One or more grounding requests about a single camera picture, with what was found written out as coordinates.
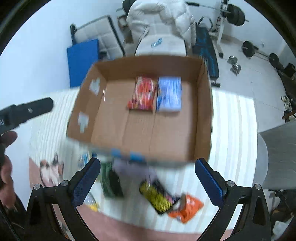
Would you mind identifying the yellow silver snack bag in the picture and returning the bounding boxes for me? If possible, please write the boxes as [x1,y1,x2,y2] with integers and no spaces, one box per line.
[84,191,99,212]

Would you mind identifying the orange snack bag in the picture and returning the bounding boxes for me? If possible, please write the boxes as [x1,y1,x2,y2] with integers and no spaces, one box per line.
[168,193,204,224]

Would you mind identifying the cream blue tissue pack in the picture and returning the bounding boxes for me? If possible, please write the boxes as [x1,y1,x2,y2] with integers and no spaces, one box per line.
[77,151,97,170]

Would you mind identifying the black yellow snack bag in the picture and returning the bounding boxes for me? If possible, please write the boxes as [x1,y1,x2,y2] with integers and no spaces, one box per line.
[139,179,180,215]

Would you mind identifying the light blue tissue pack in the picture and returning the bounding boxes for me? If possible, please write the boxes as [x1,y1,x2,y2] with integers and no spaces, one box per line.
[156,76,182,112]

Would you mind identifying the red snack bag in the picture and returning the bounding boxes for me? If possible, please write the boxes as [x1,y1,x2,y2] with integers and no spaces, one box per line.
[127,76,157,111]

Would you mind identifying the person's left hand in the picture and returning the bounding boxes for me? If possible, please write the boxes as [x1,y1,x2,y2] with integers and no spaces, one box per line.
[1,131,18,209]

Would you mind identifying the dark green snack bag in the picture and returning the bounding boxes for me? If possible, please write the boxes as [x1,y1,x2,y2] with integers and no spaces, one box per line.
[100,162,124,198]

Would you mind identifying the striped mat with cat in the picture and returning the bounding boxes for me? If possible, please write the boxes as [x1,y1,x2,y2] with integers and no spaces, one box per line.
[29,88,257,240]

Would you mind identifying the grey plastic chair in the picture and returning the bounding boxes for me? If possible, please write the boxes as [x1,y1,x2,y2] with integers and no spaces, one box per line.
[253,120,296,190]

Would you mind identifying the blue foam board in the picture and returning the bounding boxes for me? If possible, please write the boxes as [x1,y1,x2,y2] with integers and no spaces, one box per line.
[67,39,99,88]

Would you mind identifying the cardboard box with printed sides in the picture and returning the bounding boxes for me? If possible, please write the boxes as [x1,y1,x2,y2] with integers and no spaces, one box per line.
[67,55,213,163]

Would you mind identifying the grey folded mattress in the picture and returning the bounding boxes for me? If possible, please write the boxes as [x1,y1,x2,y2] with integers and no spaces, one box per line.
[70,15,125,59]

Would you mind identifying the chrome dumbbell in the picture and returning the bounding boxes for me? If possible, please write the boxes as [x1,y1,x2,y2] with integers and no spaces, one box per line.
[227,55,241,76]

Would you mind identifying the floor barbell black plates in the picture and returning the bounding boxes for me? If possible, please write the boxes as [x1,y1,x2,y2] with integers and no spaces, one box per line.
[241,41,284,71]

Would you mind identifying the dark blue weight bench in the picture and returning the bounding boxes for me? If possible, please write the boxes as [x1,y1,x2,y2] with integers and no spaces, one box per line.
[192,25,221,88]

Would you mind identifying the white padded chair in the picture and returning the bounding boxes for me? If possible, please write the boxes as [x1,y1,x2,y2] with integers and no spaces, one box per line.
[135,23,187,56]

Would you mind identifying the white puffer jacket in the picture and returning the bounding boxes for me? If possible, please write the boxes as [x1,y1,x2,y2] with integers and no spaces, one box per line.
[126,1,196,49]

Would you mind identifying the barbell with black plates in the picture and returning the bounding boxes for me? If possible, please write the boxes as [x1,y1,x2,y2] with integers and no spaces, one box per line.
[186,1,249,26]

